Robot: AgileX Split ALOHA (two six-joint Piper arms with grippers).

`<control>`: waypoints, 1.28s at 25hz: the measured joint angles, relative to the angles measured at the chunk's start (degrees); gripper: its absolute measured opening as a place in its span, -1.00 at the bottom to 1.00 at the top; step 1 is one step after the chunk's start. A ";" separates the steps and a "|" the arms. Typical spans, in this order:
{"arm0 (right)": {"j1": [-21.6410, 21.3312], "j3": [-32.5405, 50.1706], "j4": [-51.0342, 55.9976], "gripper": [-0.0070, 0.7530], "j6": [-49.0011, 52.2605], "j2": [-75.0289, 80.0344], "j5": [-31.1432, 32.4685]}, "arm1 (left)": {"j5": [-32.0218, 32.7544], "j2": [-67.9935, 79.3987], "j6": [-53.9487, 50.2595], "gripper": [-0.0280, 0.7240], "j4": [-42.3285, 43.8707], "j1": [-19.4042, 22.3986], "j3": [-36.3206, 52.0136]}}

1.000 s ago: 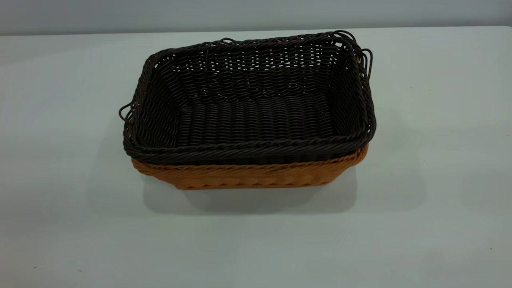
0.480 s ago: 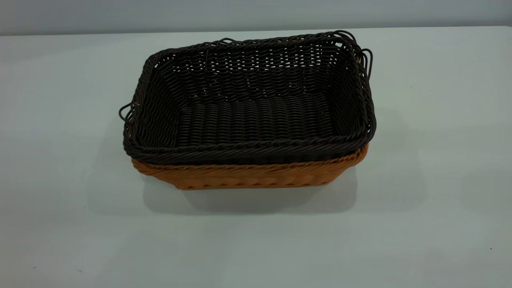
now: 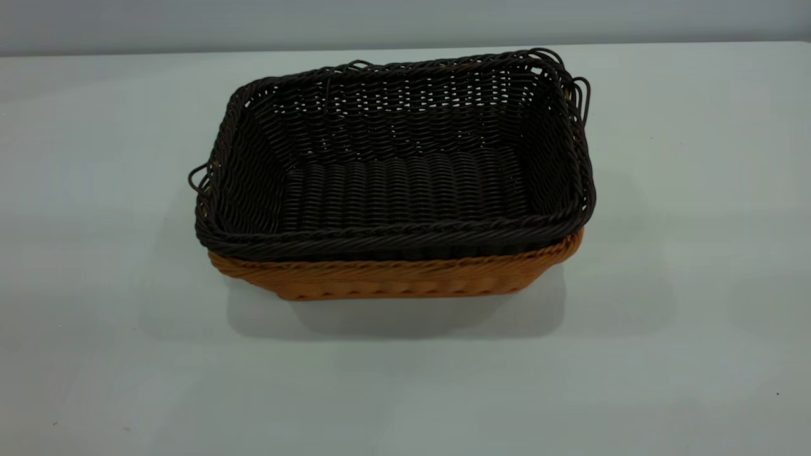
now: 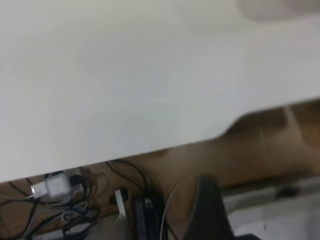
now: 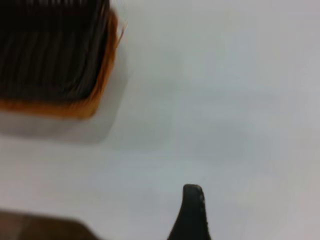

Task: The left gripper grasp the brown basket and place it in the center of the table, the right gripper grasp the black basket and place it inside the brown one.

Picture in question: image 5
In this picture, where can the orange wicker basket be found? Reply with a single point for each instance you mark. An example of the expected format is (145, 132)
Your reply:
(62, 110)

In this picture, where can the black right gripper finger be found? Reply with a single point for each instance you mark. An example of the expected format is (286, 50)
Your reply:
(193, 217)

